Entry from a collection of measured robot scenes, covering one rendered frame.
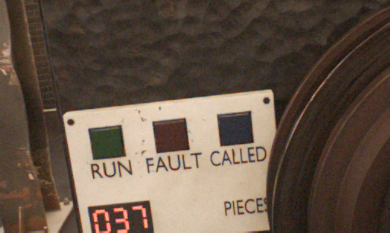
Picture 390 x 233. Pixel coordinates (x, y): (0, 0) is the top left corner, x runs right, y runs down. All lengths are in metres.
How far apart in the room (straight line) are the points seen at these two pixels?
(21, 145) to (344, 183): 2.91
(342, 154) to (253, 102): 0.17
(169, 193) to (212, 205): 0.06
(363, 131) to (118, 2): 0.33
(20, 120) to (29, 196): 0.45
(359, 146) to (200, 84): 0.23
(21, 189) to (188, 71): 2.83
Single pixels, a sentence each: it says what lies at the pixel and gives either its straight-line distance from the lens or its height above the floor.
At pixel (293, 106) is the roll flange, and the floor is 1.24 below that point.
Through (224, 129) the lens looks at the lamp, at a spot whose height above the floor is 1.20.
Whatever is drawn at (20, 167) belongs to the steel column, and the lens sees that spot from 3.44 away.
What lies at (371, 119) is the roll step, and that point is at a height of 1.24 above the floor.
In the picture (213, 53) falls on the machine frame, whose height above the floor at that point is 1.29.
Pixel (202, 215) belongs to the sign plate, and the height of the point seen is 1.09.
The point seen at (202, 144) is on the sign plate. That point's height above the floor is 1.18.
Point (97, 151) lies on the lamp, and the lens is 0.72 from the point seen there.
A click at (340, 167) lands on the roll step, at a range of 0.58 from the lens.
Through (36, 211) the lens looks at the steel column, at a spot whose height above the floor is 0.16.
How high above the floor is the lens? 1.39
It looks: 13 degrees down
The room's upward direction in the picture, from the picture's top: 7 degrees counter-clockwise
